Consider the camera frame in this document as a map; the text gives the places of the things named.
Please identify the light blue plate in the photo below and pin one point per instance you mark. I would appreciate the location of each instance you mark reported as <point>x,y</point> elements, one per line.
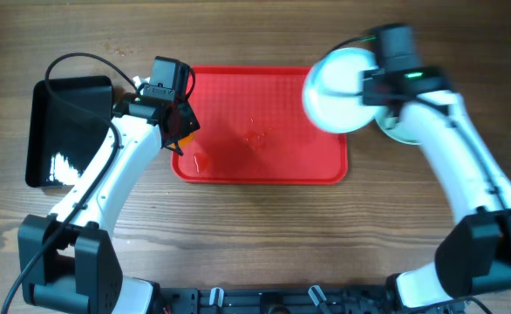
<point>333,91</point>
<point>388,119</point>

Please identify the black plastic tray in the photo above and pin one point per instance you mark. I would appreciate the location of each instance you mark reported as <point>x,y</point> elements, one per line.
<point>61,147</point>

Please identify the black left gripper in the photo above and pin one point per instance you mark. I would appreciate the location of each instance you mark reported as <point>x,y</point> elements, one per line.
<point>181,123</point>

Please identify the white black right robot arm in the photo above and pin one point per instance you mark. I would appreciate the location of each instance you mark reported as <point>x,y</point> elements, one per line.
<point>475,258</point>

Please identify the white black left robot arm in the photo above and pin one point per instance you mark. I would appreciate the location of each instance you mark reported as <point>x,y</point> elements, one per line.
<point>67,259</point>

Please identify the orange sponge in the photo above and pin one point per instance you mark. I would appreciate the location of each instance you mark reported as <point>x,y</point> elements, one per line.
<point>185,141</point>

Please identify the red serving tray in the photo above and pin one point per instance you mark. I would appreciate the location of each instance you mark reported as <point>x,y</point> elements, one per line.
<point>254,130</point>

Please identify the light blue plate back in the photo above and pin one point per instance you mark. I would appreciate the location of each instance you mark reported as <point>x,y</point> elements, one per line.
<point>388,119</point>

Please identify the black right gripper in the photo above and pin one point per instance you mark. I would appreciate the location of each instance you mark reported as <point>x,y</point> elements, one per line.
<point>367,97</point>

